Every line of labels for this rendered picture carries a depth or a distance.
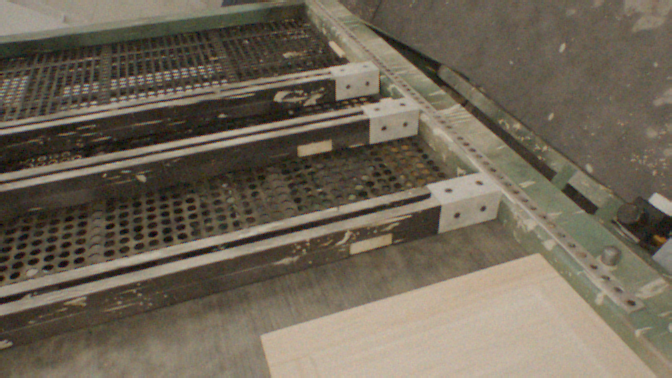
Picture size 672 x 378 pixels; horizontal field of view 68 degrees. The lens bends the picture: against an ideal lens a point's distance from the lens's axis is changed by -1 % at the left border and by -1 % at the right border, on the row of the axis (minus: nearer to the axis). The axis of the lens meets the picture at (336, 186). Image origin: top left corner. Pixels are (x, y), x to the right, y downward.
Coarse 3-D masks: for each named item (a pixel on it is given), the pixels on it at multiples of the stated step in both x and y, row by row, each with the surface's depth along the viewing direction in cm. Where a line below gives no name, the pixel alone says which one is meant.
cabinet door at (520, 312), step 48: (432, 288) 80; (480, 288) 79; (528, 288) 79; (288, 336) 73; (336, 336) 73; (384, 336) 73; (432, 336) 73; (480, 336) 72; (528, 336) 72; (576, 336) 72
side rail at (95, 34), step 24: (288, 0) 192; (96, 24) 175; (120, 24) 174; (144, 24) 174; (168, 24) 177; (192, 24) 180; (216, 24) 183; (240, 24) 186; (0, 48) 163; (24, 48) 166; (48, 48) 168; (144, 48) 179
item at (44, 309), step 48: (432, 192) 91; (480, 192) 90; (240, 240) 82; (288, 240) 81; (336, 240) 84; (0, 288) 74; (48, 288) 75; (96, 288) 74; (144, 288) 76; (192, 288) 79; (0, 336) 72; (48, 336) 75
